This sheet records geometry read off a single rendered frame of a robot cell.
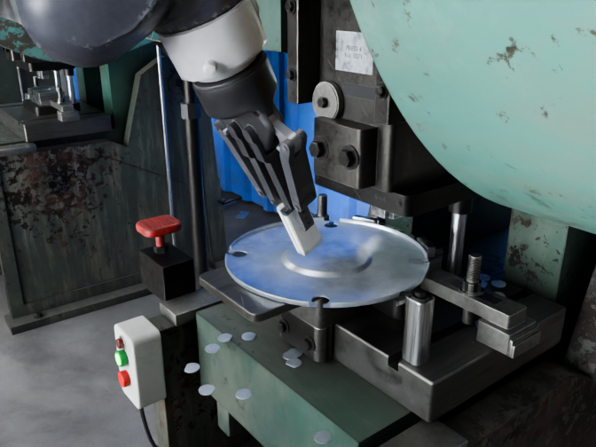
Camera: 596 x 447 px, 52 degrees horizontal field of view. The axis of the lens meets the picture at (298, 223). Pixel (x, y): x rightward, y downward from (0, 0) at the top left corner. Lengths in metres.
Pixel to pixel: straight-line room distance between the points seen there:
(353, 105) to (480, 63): 0.47
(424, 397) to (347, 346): 0.14
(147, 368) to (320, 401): 0.34
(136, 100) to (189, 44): 1.80
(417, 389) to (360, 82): 0.40
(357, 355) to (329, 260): 0.14
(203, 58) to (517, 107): 0.27
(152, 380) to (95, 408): 0.89
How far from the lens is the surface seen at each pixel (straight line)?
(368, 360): 0.84
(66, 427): 1.90
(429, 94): 0.43
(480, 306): 0.85
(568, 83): 0.36
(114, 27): 0.50
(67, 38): 0.50
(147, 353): 1.03
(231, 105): 0.57
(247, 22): 0.55
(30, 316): 2.43
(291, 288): 0.79
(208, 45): 0.54
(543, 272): 1.02
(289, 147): 0.57
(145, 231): 1.07
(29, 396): 2.06
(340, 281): 0.81
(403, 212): 0.82
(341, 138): 0.82
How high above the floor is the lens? 1.15
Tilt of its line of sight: 22 degrees down
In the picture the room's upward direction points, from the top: straight up
